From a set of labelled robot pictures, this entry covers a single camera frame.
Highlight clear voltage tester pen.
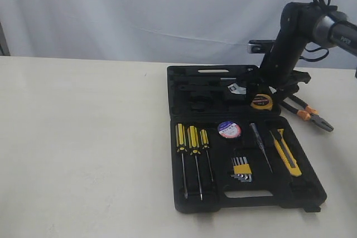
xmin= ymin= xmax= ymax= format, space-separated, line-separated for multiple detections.
xmin=249 ymin=123 xmax=273 ymax=173

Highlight middle yellow black screwdriver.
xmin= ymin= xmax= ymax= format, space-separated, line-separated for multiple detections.
xmin=187 ymin=125 xmax=203 ymax=201

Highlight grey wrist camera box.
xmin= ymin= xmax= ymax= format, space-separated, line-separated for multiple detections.
xmin=248 ymin=40 xmax=275 ymax=54

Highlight adjustable wrench black handle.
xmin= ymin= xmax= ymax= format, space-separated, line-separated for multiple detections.
xmin=178 ymin=82 xmax=248 ymax=96

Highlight black orange combination pliers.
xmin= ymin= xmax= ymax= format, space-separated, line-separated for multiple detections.
xmin=280 ymin=95 xmax=334 ymax=132

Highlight small yellow black screwdriver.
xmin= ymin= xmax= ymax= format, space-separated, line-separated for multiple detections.
xmin=200 ymin=129 xmax=214 ymax=182

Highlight hex key set yellow holder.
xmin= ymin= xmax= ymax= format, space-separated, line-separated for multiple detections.
xmin=230 ymin=156 xmax=253 ymax=183

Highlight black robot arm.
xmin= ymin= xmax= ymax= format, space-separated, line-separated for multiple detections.
xmin=238 ymin=2 xmax=356 ymax=103

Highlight yellow tape measure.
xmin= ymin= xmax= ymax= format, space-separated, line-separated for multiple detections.
xmin=250 ymin=94 xmax=273 ymax=110

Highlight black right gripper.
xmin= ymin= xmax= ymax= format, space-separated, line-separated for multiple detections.
xmin=239 ymin=51 xmax=310 ymax=103

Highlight white fabric backdrop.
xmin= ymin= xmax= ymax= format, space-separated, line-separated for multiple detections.
xmin=1 ymin=0 xmax=356 ymax=65

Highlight black plastic tool case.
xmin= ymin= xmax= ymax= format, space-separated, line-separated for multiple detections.
xmin=167 ymin=65 xmax=327 ymax=213

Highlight claw hammer black handle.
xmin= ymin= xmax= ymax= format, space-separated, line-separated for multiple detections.
xmin=170 ymin=66 xmax=258 ymax=86

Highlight black PVC insulating tape roll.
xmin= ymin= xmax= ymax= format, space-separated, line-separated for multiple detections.
xmin=217 ymin=121 xmax=242 ymax=139

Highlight yellow utility knife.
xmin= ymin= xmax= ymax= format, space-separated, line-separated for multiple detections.
xmin=270 ymin=129 xmax=302 ymax=177

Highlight large yellow black screwdriver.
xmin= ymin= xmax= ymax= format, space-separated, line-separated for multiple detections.
xmin=175 ymin=123 xmax=188 ymax=199

